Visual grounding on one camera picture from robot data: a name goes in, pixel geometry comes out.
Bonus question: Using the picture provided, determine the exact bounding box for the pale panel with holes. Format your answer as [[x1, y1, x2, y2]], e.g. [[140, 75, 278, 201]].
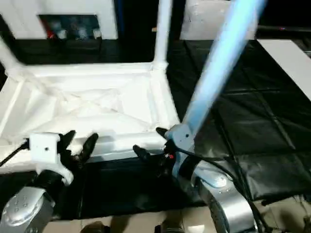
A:
[[179, 0, 259, 41]]

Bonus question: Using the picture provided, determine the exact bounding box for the black cabinet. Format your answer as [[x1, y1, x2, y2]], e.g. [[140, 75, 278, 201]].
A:
[[116, 0, 311, 41]]

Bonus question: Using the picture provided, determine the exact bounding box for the white flat board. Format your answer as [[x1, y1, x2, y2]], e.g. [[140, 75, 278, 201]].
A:
[[257, 39, 311, 100]]

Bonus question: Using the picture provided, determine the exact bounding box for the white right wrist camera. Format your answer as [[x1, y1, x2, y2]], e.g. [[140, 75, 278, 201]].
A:
[[164, 123, 195, 181]]

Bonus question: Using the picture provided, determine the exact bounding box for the black quilted mat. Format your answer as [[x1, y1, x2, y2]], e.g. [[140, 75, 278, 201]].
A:
[[0, 37, 311, 220]]

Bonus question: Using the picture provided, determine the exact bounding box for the black metal stand leg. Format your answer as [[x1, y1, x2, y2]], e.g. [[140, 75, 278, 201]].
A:
[[261, 195, 306, 206]]

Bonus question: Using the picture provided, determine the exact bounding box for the white plastic table top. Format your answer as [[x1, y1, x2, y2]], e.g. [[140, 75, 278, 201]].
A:
[[0, 61, 182, 171]]

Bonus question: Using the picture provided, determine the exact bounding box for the black metal bar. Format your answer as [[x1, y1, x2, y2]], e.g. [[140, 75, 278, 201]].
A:
[[257, 26, 311, 33]]

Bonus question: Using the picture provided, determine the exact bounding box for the white plastic table leg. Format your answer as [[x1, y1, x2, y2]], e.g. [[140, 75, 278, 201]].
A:
[[155, 0, 170, 71], [181, 0, 269, 133], [0, 35, 26, 79]]

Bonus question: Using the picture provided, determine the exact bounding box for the black left camera cable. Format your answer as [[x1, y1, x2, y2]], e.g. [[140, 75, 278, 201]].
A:
[[0, 140, 31, 167]]

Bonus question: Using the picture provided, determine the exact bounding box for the white sideboard with glass doors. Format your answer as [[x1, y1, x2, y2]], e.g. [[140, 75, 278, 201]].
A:
[[0, 0, 120, 41]]

